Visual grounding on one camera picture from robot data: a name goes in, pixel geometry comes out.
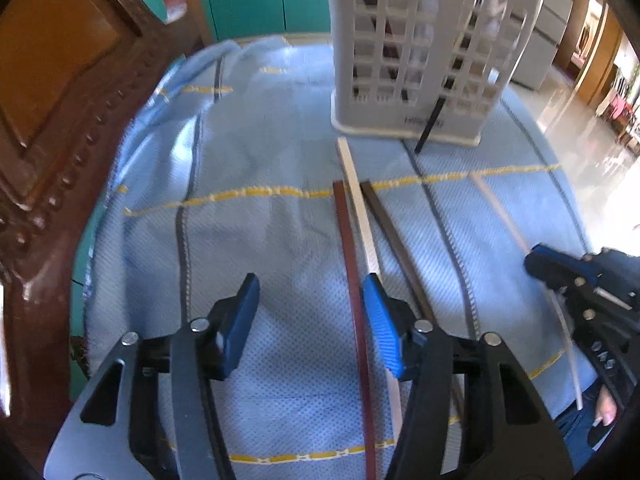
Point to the silver refrigerator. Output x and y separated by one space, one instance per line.
541 49

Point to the carved brown wooden chair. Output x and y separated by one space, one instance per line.
73 75

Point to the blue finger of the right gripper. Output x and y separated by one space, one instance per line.
558 269

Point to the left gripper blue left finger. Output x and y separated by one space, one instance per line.
230 322

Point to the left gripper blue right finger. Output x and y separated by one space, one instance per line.
399 334

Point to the white plastic utensil basket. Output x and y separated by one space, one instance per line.
380 51

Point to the person's right hand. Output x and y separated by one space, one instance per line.
606 409

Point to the black chopstick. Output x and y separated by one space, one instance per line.
454 74

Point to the red-brown chopstick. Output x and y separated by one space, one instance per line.
355 302

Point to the blue checked tablecloth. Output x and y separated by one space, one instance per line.
228 170

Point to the cream chopstick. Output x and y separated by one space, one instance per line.
372 264

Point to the dark brown chopstick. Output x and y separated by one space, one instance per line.
434 380

